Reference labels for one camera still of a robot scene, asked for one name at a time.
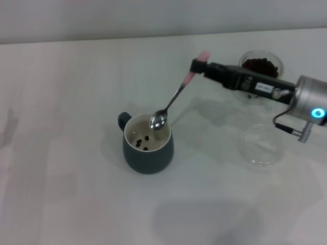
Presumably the small clear glass dish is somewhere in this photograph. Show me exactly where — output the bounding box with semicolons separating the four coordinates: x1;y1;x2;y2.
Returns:
240;124;286;168

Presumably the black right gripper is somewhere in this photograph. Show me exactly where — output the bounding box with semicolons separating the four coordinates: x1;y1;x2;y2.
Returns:
190;58;297;105

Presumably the clear glass saucer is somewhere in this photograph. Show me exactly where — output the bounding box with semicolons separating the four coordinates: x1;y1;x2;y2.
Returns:
229;76;282;104

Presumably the black cable with silver plug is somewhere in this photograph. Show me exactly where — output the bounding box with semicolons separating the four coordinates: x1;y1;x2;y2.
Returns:
272;109;314;143

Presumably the pink handled metal spoon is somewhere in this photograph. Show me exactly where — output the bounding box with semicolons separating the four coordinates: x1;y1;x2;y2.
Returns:
149;50;211;131

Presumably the pile of coffee beans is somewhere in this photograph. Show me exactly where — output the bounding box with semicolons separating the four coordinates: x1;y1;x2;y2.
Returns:
242;58;279;78

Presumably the dark green ceramic mug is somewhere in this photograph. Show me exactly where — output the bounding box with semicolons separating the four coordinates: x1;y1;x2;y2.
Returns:
118;111;175;175

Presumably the clear glass cup with handle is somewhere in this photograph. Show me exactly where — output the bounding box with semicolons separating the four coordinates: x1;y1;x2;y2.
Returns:
239;50;284;114

